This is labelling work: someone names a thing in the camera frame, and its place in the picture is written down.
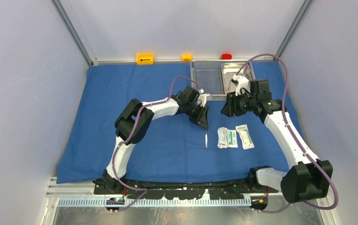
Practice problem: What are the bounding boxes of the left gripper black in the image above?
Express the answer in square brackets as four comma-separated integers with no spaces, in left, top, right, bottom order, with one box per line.
[185,103,209,130]

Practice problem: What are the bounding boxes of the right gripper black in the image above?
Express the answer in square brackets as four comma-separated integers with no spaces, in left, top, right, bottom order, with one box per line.
[221,89,257,117]

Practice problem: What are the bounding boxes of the pointed steel tweezers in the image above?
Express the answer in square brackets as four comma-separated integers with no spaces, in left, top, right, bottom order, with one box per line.
[205,130,208,148]

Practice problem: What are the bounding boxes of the white gauze roll packet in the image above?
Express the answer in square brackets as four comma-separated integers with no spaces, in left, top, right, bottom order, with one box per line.
[217,127,228,149]

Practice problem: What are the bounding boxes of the green white sterile packet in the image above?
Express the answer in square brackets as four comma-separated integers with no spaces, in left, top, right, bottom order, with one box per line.
[227,130,238,148]

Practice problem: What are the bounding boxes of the blue surgical wrap cloth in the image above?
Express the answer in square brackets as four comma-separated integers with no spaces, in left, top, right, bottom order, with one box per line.
[56,61,320,184]

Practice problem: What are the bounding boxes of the wire mesh steel tray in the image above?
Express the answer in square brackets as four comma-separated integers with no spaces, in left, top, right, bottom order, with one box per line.
[190,60,246,102]

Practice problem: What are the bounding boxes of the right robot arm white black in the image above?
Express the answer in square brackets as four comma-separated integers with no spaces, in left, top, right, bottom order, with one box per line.
[221,76,333,203]

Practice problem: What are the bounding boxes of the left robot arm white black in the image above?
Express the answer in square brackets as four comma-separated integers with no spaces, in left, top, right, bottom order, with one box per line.
[106,86,212,194]

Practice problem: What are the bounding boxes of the red toy block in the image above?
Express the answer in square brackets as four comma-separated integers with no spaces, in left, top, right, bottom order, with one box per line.
[221,53,232,60]

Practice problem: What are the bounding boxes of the small orange toy block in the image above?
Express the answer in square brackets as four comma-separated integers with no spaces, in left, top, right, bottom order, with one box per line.
[181,54,192,61]

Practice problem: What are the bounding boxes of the yellow toy block large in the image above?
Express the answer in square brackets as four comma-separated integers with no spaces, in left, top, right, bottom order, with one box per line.
[136,53,154,65]

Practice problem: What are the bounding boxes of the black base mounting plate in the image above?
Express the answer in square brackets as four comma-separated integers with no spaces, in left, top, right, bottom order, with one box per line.
[93,178,278,200]

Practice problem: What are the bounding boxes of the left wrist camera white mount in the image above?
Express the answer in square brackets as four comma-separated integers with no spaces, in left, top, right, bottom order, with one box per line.
[196,89,212,107]

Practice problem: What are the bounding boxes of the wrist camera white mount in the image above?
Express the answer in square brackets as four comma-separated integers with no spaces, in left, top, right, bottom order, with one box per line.
[231,75,250,96]
[196,89,212,107]

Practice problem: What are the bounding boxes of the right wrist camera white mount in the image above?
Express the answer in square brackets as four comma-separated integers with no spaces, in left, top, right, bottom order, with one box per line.
[231,75,250,96]

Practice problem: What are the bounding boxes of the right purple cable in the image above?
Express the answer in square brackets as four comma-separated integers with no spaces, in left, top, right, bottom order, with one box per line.
[235,53,339,215]

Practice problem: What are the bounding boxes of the purple cable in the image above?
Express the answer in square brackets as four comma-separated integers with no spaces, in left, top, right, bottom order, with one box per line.
[235,53,339,215]
[111,76,205,213]

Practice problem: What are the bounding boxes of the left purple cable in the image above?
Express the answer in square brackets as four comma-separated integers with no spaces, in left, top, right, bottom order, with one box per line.
[111,76,205,213]

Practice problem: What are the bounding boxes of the aluminium frame rail right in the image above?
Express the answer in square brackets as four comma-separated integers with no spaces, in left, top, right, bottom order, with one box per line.
[276,0,314,57]

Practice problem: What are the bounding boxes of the aluminium front rail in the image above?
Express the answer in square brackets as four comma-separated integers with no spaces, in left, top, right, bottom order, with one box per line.
[46,177,282,209]

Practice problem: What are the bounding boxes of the aluminium frame post left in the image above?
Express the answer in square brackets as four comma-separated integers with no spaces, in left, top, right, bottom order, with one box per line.
[51,0,99,66]

